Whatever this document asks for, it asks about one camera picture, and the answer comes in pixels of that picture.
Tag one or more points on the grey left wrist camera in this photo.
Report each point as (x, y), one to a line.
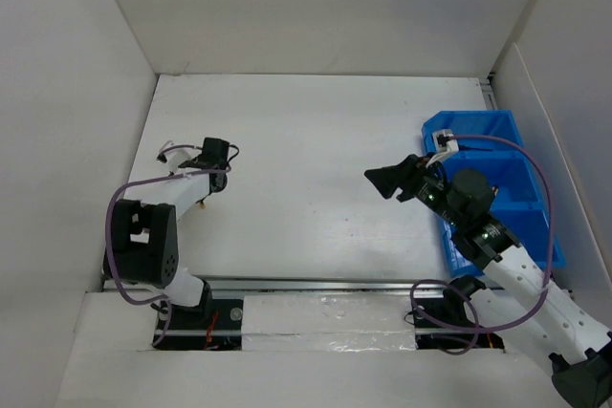
(172, 155)

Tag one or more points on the metal mounting rail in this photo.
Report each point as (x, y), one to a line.
(225, 301)

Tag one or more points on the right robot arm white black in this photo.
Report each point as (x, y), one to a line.
(534, 315)

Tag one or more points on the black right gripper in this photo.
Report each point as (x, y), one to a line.
(404, 176)

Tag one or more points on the red handled screwdriver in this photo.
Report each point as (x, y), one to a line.
(471, 148)

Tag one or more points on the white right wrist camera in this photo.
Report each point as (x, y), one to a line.
(445, 145)

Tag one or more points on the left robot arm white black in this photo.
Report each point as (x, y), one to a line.
(142, 233)

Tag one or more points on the blue plastic compartment bin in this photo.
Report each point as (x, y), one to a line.
(521, 207)

